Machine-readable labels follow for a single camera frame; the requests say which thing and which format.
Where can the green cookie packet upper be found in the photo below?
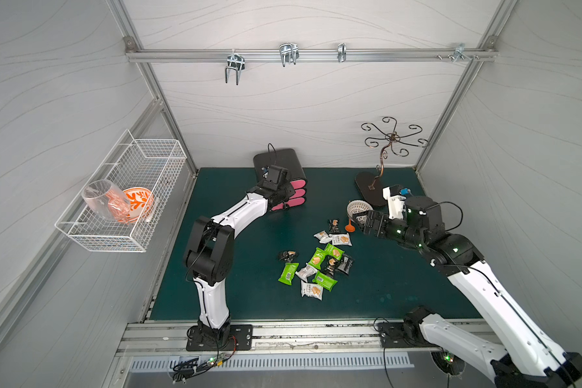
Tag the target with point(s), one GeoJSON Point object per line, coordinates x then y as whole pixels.
{"type": "Point", "coordinates": [334, 251]}

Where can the metal hook middle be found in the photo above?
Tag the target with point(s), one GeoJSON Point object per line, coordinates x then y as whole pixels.
{"type": "Point", "coordinates": [289, 53]}

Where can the white cookie packet middle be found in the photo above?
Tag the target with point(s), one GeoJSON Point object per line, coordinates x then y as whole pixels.
{"type": "Point", "coordinates": [305, 273]}

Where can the clear glass cup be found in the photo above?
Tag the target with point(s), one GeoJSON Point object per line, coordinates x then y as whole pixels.
{"type": "Point", "coordinates": [107, 200]}

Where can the metal hook small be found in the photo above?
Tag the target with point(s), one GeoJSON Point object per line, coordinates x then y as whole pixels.
{"type": "Point", "coordinates": [341, 53]}

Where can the metal rail bar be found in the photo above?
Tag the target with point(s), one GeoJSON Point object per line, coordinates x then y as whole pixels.
{"type": "Point", "coordinates": [306, 55]}

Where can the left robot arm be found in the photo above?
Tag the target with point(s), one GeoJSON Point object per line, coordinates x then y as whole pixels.
{"type": "Point", "coordinates": [210, 251]}

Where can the black pink drawer cabinet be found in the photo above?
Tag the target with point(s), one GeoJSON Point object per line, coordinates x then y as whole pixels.
{"type": "Point", "coordinates": [288, 159]}

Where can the white cookie packet bottom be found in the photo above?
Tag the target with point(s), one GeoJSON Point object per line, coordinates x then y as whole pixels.
{"type": "Point", "coordinates": [312, 290]}

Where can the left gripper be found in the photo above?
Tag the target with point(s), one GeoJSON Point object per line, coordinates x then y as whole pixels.
{"type": "Point", "coordinates": [283, 195]}

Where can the white strainer orange handle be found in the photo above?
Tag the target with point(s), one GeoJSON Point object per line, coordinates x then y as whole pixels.
{"type": "Point", "coordinates": [357, 211]}

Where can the orange patterned bowl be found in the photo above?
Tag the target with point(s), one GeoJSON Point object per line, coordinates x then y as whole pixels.
{"type": "Point", "coordinates": [142, 203]}

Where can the white cookie packet upper right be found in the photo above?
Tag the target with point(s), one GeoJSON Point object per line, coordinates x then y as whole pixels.
{"type": "Point", "coordinates": [341, 240]}

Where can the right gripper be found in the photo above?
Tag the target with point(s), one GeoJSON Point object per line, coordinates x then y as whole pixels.
{"type": "Point", "coordinates": [374, 223]}

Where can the pink drawer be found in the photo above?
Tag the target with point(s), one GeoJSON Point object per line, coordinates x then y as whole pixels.
{"type": "Point", "coordinates": [299, 183]}
{"type": "Point", "coordinates": [299, 193]}

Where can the green cookie packet far left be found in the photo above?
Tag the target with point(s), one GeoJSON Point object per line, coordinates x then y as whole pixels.
{"type": "Point", "coordinates": [288, 274]}

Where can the black cookie packet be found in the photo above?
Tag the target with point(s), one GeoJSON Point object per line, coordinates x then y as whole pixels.
{"type": "Point", "coordinates": [334, 226]}
{"type": "Point", "coordinates": [330, 265]}
{"type": "Point", "coordinates": [287, 256]}
{"type": "Point", "coordinates": [345, 264]}

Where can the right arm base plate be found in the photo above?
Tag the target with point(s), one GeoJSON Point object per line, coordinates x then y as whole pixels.
{"type": "Point", "coordinates": [400, 335]}

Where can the green cookie packet centre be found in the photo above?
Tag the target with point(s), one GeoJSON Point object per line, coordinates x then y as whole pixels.
{"type": "Point", "coordinates": [317, 259]}

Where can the white cookie packet small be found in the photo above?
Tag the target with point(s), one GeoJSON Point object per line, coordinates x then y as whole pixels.
{"type": "Point", "coordinates": [323, 237]}

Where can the metal double hook left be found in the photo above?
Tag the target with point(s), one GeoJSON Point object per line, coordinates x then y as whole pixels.
{"type": "Point", "coordinates": [235, 64]}

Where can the black cookie packet top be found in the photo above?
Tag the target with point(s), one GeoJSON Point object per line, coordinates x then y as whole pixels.
{"type": "Point", "coordinates": [334, 226]}

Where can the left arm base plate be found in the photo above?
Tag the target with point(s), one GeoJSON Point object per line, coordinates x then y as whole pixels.
{"type": "Point", "coordinates": [231, 337]}

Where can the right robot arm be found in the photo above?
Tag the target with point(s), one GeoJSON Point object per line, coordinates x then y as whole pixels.
{"type": "Point", "coordinates": [525, 355]}

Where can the black metal jewelry stand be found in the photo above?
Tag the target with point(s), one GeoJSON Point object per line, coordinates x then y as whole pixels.
{"type": "Point", "coordinates": [389, 142]}

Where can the pink top drawer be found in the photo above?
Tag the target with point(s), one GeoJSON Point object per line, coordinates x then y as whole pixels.
{"type": "Point", "coordinates": [299, 183]}

